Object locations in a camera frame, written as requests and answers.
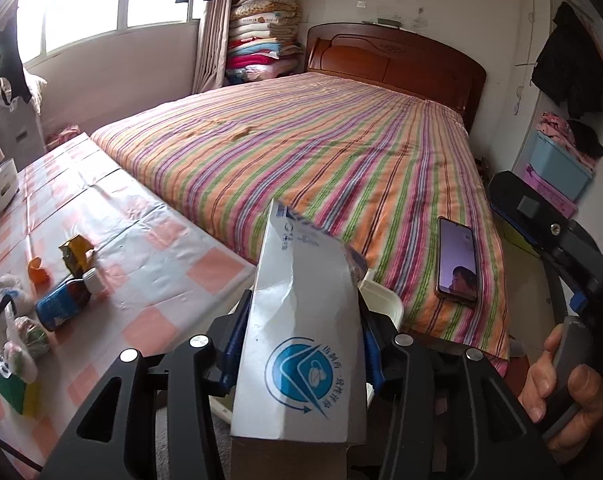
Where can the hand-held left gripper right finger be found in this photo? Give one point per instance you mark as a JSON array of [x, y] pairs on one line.
[[369, 355]]

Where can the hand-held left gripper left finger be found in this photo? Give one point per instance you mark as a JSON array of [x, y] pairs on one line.
[[235, 332]]

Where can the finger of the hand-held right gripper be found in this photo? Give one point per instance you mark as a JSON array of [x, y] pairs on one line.
[[526, 207]]

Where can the white cardboard box blue logo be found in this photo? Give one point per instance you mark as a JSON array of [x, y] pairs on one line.
[[301, 320]]

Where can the yellow snack wrapper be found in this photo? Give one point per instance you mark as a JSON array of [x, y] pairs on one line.
[[76, 255]]

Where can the person's right hand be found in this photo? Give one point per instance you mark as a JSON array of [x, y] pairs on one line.
[[589, 400]]

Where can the blue storage box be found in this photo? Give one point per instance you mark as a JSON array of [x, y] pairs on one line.
[[556, 167]]

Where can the pink clothes pile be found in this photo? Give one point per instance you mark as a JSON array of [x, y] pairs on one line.
[[556, 127]]

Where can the black smartphone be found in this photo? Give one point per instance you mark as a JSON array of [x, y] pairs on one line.
[[456, 260]]

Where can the pink checkered tablecloth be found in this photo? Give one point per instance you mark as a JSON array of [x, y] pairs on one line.
[[146, 270]]

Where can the black jacket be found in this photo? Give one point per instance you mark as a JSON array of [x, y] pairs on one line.
[[571, 65]]

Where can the white bottle cap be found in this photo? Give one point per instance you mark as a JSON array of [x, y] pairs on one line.
[[93, 281]]

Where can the brown bottle blue label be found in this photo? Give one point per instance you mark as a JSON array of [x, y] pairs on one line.
[[61, 305]]

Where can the striped bed sheet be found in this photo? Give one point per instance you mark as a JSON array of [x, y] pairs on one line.
[[306, 150]]

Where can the small orange cup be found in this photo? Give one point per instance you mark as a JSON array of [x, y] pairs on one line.
[[39, 272]]

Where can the wooden headboard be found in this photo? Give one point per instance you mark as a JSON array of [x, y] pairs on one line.
[[381, 55]]

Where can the white plastic bag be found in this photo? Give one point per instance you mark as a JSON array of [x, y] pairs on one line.
[[19, 365]]

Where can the green yellow sponge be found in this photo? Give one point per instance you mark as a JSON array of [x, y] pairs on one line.
[[16, 395]]

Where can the red patterned cloth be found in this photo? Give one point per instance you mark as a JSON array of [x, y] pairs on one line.
[[64, 136]]

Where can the stack of folded blankets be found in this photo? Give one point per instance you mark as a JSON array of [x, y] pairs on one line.
[[264, 35]]

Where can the white plastic cabinet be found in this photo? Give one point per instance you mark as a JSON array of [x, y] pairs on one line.
[[16, 125]]

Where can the black hanging garment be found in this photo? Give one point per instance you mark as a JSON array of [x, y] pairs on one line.
[[12, 60]]

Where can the window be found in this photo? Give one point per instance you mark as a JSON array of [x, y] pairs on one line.
[[81, 5]]

